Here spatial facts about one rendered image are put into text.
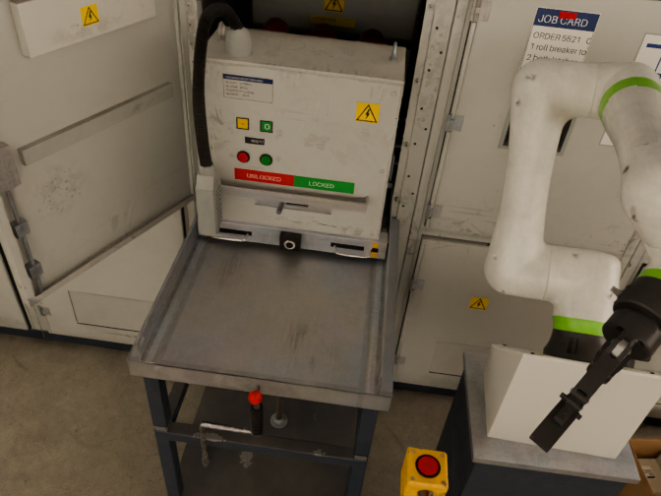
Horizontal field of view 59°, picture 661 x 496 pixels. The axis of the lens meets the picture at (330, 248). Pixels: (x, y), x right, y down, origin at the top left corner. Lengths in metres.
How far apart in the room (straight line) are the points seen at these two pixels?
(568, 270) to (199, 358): 0.86
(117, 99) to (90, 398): 1.28
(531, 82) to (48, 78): 1.03
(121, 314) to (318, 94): 1.34
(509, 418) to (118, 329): 1.60
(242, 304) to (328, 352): 0.27
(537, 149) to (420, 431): 1.37
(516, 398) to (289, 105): 0.85
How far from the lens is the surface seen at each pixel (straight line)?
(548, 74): 1.30
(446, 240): 1.92
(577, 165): 1.80
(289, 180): 1.57
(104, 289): 2.36
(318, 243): 1.67
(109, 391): 2.50
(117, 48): 1.58
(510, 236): 1.37
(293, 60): 1.47
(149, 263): 2.18
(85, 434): 2.41
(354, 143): 1.49
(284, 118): 1.48
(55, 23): 1.43
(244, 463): 2.06
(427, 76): 1.64
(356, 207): 1.54
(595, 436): 1.52
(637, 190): 0.95
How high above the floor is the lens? 1.96
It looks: 40 degrees down
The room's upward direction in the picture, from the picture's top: 6 degrees clockwise
